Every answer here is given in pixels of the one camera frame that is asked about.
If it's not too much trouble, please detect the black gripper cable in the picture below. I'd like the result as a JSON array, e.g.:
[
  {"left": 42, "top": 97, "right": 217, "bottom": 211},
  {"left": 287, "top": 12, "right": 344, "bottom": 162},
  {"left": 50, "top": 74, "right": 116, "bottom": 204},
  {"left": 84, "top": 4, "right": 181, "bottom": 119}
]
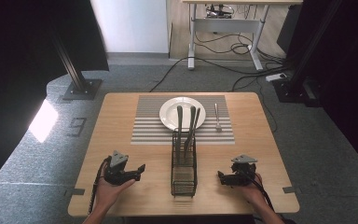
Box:
[
  {"left": 88, "top": 156, "right": 112, "bottom": 216},
  {"left": 245, "top": 172, "right": 276, "bottom": 214}
]

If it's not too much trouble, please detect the steel fork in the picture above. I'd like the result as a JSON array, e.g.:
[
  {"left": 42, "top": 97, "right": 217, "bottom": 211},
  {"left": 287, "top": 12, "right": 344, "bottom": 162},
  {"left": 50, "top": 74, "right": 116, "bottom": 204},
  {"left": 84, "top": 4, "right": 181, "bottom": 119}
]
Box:
[{"left": 213, "top": 103, "right": 224, "bottom": 133}]

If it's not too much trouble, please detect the black curtain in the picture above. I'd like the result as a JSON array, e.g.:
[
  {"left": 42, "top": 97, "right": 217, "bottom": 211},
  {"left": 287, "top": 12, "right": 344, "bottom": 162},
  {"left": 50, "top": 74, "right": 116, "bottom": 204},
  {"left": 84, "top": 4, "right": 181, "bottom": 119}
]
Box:
[
  {"left": 283, "top": 0, "right": 358, "bottom": 178},
  {"left": 0, "top": 0, "right": 110, "bottom": 197}
]

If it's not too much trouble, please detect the dark floor tape marking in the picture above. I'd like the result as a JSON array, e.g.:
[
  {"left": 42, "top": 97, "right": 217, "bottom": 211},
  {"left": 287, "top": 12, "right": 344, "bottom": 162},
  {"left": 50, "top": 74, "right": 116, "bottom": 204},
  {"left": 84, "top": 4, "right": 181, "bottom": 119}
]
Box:
[{"left": 66, "top": 117, "right": 88, "bottom": 138}]

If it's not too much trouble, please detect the black floor cable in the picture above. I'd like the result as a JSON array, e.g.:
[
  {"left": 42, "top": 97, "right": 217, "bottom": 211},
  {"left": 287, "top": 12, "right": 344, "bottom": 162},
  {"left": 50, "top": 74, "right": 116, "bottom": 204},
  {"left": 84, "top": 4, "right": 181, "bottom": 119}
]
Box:
[{"left": 148, "top": 56, "right": 191, "bottom": 93}]

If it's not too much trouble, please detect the person's left hand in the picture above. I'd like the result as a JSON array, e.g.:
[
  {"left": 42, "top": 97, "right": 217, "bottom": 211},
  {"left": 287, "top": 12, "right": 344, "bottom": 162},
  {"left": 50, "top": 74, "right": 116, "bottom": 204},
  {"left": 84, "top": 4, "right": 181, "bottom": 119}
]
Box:
[{"left": 95, "top": 178, "right": 136, "bottom": 211}]

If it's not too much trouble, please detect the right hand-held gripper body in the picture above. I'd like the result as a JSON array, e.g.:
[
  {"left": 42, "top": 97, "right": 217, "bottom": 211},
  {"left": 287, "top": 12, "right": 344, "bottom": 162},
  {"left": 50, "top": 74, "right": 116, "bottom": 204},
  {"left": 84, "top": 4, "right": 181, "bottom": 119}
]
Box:
[{"left": 230, "top": 154, "right": 258, "bottom": 188}]

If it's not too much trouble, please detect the cable tray under desk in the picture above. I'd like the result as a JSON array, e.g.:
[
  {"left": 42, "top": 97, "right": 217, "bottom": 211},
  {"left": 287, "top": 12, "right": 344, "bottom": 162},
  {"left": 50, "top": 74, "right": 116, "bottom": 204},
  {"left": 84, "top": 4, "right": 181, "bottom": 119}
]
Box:
[{"left": 204, "top": 3, "right": 235, "bottom": 19}]

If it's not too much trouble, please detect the person's right hand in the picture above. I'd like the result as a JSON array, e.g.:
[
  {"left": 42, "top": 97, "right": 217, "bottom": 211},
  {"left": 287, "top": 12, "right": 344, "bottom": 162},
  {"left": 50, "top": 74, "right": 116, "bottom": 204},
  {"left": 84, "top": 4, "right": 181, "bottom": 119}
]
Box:
[{"left": 240, "top": 173, "right": 270, "bottom": 207}]

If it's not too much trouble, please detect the bundle of black floor cables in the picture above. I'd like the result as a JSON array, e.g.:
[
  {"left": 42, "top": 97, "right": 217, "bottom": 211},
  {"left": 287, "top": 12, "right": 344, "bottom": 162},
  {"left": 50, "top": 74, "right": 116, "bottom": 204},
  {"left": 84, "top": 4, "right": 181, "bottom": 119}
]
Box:
[{"left": 193, "top": 31, "right": 290, "bottom": 132}]

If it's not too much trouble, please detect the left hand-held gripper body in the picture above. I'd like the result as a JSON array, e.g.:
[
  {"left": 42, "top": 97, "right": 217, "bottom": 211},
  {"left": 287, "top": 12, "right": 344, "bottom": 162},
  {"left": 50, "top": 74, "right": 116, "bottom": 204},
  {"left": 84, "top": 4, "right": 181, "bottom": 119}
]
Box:
[{"left": 103, "top": 150, "right": 132, "bottom": 187}]

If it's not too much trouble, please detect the white power strip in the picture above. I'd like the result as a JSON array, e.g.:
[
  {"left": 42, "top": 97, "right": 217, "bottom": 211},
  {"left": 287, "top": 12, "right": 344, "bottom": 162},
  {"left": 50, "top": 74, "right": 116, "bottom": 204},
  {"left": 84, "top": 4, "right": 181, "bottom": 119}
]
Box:
[{"left": 265, "top": 72, "right": 288, "bottom": 83}]

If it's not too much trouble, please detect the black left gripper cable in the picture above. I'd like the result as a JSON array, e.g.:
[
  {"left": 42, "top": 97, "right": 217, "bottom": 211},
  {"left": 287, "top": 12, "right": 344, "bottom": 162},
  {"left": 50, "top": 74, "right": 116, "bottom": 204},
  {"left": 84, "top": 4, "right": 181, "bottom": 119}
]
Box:
[{"left": 88, "top": 156, "right": 112, "bottom": 216}]

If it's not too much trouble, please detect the grey striped placemat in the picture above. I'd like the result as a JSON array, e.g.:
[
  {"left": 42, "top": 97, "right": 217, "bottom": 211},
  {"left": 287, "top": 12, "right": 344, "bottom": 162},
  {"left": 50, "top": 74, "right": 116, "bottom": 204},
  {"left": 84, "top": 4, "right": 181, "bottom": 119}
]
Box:
[{"left": 130, "top": 94, "right": 236, "bottom": 146}]

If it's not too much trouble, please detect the steel cutlery with wide handle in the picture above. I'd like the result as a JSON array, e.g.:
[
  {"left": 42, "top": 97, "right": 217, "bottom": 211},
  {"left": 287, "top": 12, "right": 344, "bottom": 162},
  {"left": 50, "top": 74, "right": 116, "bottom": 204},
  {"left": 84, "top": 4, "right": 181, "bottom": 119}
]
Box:
[{"left": 175, "top": 105, "right": 184, "bottom": 163}]

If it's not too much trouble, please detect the white round plate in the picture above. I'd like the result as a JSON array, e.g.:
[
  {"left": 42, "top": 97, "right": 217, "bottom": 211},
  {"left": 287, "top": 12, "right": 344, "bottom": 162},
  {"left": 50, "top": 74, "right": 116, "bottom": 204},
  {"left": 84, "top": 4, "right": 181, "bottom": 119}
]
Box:
[{"left": 158, "top": 96, "right": 207, "bottom": 132}]

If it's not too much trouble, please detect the white metal frame desk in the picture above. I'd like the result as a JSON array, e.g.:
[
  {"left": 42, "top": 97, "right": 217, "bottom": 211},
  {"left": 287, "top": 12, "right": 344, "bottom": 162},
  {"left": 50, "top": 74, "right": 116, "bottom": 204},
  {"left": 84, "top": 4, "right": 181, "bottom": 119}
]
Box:
[{"left": 181, "top": 0, "right": 304, "bottom": 72}]

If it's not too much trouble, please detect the black wire cutlery rack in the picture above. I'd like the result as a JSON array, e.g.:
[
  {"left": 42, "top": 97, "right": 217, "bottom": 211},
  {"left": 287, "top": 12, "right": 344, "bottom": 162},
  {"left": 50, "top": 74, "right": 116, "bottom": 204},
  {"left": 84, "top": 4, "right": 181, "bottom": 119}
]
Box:
[{"left": 170, "top": 130, "right": 199, "bottom": 198}]

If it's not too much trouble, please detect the steel cutlery with slim handle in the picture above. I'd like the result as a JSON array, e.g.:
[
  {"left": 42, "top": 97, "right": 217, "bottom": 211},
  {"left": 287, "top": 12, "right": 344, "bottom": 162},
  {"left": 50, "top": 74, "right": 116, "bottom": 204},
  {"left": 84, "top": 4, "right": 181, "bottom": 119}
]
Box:
[
  {"left": 187, "top": 106, "right": 201, "bottom": 148},
  {"left": 184, "top": 105, "right": 198, "bottom": 158}
]

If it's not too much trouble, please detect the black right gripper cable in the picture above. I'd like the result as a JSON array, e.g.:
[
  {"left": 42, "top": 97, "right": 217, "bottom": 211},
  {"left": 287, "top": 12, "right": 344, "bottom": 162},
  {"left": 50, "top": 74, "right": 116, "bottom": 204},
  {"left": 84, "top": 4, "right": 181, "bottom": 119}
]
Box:
[{"left": 245, "top": 172, "right": 276, "bottom": 214}]

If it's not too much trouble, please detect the black metal stand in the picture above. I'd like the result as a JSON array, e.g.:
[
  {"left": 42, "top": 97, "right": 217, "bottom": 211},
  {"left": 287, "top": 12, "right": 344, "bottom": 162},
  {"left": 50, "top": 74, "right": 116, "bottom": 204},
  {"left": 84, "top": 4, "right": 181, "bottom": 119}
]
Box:
[
  {"left": 272, "top": 0, "right": 344, "bottom": 105},
  {"left": 49, "top": 29, "right": 103, "bottom": 102}
]

